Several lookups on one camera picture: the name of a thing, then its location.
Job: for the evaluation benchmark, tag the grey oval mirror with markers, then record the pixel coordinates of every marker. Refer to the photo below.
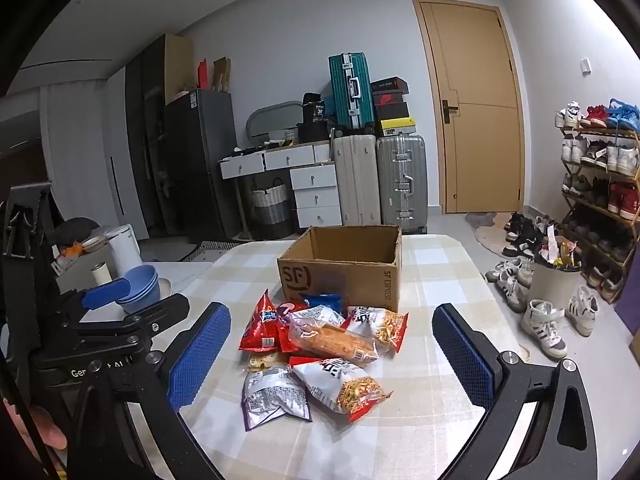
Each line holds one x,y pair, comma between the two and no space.
272,117

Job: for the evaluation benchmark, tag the beige suitcase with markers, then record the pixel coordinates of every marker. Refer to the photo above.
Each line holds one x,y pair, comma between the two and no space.
356,180

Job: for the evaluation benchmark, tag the person's left hand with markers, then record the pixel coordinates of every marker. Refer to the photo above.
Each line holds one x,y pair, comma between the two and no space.
37,425

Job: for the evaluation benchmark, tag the white waste bin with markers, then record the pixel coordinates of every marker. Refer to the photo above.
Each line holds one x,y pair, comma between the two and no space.
552,285

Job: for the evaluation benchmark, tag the red cookie packet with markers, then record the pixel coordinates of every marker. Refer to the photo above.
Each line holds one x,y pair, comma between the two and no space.
257,327

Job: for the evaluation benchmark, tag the striped floor rug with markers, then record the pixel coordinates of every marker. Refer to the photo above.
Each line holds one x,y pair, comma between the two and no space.
220,251

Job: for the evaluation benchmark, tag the black refrigerator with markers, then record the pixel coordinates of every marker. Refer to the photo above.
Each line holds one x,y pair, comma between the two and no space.
200,160

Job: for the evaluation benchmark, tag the flat brown carton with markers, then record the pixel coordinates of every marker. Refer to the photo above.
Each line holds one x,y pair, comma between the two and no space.
178,67

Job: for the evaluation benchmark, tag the cluster of loose shoes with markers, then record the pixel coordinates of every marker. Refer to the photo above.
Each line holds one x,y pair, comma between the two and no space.
545,327

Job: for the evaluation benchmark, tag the wooden door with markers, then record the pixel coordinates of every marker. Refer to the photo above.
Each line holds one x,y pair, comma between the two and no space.
475,150

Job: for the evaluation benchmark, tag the red black shoebox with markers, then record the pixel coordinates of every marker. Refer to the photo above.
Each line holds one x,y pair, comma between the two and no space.
387,98

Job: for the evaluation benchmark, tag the white cylindrical bin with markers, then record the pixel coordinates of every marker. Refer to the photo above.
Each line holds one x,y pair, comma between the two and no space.
125,250

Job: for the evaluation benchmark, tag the black bag with label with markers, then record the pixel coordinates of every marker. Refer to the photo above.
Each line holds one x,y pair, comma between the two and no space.
315,106

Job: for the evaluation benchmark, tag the grey beige door mat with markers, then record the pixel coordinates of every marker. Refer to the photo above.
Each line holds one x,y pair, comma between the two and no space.
482,227

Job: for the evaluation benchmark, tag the dark wardrobe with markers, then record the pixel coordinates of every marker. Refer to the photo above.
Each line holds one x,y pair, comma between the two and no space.
145,135

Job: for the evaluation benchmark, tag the red packet with pink mark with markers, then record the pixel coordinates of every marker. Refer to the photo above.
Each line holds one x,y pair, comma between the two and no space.
286,312

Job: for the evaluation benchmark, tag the black storage box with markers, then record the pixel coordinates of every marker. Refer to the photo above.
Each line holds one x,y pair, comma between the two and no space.
312,132

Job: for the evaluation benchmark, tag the woven laundry basket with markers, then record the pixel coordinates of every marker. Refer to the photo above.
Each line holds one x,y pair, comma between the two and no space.
270,210

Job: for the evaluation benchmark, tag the red paper bag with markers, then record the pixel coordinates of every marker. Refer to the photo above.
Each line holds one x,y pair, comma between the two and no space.
202,75

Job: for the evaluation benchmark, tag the white red noodle snack packet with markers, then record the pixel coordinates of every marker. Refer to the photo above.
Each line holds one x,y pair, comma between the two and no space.
345,385
377,327

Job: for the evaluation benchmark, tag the brown cardboard box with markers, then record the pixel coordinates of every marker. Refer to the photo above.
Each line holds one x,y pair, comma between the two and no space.
340,280

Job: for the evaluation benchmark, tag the brown paper bag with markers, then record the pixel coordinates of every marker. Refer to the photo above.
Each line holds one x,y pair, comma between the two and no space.
222,74

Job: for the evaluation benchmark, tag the white light switch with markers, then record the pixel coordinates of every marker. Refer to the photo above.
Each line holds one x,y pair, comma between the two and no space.
586,66

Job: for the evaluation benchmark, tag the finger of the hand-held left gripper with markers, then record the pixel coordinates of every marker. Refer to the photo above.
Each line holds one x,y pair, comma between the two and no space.
150,317
105,295

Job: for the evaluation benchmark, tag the teal suitcase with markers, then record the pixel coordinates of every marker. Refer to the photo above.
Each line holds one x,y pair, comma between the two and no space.
350,90

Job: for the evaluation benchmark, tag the cream cracker packet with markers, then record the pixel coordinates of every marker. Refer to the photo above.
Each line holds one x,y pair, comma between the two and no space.
262,361

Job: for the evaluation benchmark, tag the rows of assorted sneakers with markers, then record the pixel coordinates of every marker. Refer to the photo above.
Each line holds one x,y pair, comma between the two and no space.
600,155

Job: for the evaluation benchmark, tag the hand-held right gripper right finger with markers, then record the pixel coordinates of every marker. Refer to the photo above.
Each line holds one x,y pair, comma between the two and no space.
465,355

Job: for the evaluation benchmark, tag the wooden shoe rack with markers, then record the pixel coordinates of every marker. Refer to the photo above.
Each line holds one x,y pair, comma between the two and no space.
632,210

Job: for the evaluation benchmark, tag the purple mat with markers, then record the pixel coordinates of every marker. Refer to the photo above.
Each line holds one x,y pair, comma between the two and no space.
631,307

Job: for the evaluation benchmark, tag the silver purple snack packet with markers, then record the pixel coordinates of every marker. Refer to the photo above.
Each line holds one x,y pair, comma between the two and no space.
272,392

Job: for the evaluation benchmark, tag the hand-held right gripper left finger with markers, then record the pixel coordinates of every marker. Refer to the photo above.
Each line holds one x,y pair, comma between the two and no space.
200,355

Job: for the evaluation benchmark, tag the white drawer dresser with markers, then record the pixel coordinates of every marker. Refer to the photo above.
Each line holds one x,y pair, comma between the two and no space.
315,185

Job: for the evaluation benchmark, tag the silver suitcase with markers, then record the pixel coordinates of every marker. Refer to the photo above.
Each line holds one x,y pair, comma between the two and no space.
402,180

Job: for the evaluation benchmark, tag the beige plate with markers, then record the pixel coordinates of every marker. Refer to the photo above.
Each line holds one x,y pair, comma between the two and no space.
165,291

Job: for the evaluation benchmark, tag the blue bowl stack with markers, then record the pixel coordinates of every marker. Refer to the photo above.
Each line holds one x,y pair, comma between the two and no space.
142,285

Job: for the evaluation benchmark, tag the white paper roll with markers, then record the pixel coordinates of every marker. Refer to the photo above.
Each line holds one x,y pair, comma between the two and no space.
100,275

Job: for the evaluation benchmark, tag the blue snack packet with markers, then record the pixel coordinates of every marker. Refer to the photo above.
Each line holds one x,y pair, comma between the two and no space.
322,301

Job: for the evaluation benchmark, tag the clear bread packet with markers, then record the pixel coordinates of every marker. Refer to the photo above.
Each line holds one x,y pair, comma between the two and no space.
335,342

